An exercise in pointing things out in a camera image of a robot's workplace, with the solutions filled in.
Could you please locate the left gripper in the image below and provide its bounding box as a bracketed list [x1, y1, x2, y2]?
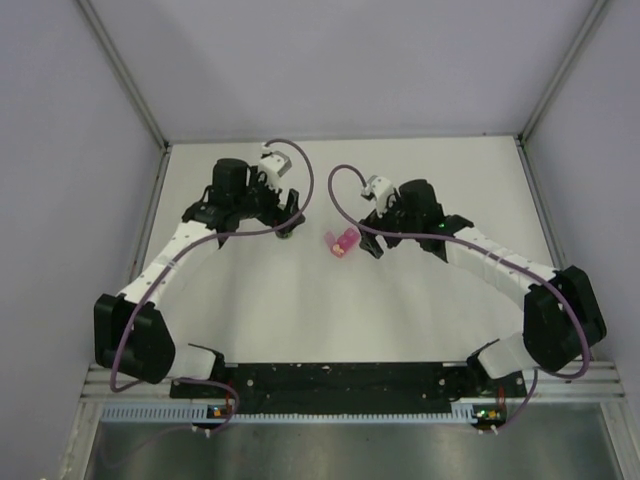
[234, 166, 303, 234]

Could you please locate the grey cable duct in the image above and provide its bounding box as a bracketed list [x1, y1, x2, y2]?
[101, 403, 501, 425]

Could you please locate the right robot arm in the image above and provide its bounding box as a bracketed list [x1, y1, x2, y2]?
[360, 176, 607, 396]

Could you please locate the purple cable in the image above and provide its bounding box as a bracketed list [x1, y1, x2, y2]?
[108, 138, 316, 394]
[327, 164, 594, 377]

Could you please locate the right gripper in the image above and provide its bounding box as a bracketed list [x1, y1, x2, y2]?
[359, 191, 422, 258]

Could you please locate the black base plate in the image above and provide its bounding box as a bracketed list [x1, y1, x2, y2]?
[169, 362, 529, 416]

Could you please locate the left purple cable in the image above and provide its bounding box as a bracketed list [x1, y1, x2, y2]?
[108, 138, 316, 394]

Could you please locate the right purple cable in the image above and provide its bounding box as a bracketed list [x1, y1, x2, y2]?
[327, 164, 594, 377]

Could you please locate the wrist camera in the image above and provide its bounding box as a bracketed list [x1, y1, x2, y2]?
[361, 175, 398, 218]
[257, 143, 292, 190]

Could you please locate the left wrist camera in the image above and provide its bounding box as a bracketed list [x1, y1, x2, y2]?
[257, 143, 292, 190]

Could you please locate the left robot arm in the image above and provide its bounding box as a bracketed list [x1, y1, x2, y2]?
[94, 151, 304, 397]

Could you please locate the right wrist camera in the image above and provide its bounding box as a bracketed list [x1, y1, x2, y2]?
[361, 175, 398, 218]

